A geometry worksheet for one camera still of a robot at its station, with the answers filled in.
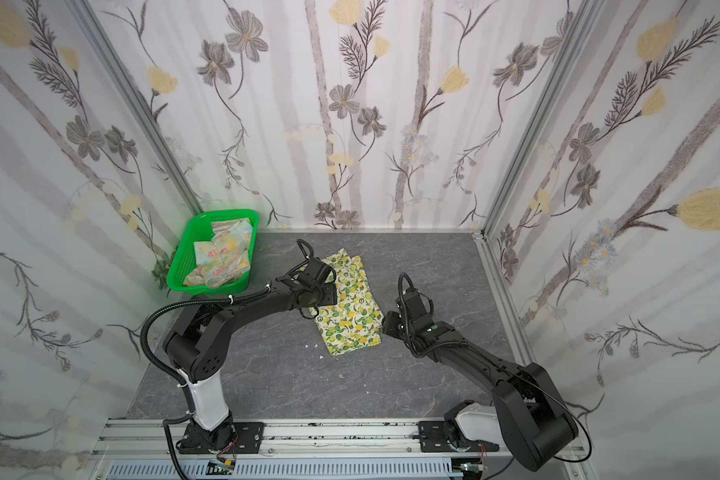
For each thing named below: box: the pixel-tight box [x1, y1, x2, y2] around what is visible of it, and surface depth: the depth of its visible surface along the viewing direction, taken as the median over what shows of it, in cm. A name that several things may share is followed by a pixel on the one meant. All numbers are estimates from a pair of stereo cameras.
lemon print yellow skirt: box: [309, 248, 384, 356], surface depth 97 cm
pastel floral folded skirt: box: [184, 218, 252, 289], surface depth 113 cm
